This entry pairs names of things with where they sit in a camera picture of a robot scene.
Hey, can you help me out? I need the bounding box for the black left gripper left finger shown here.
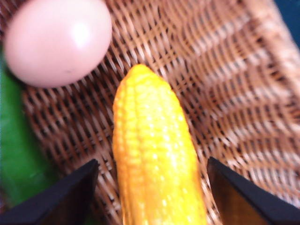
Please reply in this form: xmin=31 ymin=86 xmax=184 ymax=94
xmin=0 ymin=158 xmax=99 ymax=225

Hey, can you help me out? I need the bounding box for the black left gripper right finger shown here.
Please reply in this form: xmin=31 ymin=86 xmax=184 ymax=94
xmin=207 ymin=156 xmax=300 ymax=225

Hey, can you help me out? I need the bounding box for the yellow corn cob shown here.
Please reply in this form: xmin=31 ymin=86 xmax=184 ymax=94
xmin=112 ymin=63 xmax=208 ymax=225

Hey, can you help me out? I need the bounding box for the brown wicker basket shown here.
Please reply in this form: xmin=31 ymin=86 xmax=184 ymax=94
xmin=0 ymin=0 xmax=300 ymax=225

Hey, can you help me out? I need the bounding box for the green chili pepper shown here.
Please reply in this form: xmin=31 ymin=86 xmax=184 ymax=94
xmin=0 ymin=52 xmax=60 ymax=208

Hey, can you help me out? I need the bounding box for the pale pink egg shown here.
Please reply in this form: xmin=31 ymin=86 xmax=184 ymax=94
xmin=4 ymin=0 xmax=113 ymax=89

